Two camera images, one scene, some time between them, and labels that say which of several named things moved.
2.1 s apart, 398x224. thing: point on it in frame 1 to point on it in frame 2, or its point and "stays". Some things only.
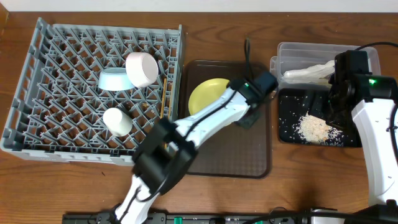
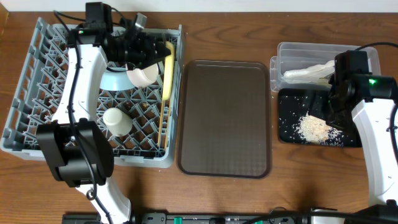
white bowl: [142, 69] stays
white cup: [117, 123] stays
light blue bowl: [115, 79] stays
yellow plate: [204, 92] to [169, 73]
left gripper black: [254, 117] to [143, 47]
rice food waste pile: [315, 130] stays
